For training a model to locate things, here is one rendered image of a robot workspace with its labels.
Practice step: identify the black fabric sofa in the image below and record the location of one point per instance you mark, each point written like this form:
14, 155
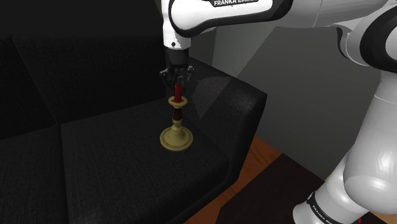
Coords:
108, 149

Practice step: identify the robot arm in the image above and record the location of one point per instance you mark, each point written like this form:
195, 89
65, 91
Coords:
369, 149

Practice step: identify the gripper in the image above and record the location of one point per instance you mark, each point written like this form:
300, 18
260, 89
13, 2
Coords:
176, 59

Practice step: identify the brass candlestick with red candle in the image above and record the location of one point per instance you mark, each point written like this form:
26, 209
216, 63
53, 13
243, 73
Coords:
176, 136

